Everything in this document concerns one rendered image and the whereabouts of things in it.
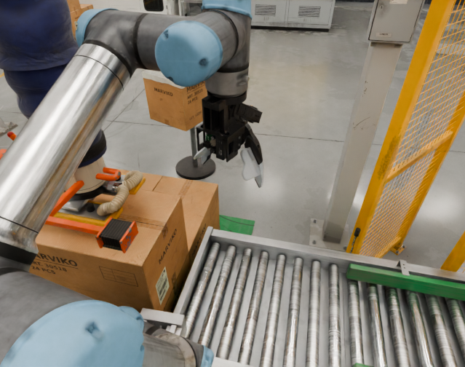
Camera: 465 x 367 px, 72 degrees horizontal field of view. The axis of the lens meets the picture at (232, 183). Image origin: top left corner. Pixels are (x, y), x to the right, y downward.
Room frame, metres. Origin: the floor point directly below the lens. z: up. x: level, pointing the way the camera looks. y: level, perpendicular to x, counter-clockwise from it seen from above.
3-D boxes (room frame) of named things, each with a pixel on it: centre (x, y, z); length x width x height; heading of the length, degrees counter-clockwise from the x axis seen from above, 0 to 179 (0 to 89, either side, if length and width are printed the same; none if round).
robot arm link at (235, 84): (0.55, 0.01, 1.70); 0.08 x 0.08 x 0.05
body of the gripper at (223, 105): (0.54, 0.01, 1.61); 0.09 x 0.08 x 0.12; 147
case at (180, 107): (2.61, 0.36, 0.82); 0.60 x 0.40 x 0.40; 146
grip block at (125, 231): (0.65, 0.34, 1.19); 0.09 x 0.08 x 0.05; 166
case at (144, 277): (0.99, 0.57, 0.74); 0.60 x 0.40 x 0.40; 76
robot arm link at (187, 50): (0.46, 0.06, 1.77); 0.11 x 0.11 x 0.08; 68
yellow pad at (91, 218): (0.89, 0.59, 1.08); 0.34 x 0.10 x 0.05; 76
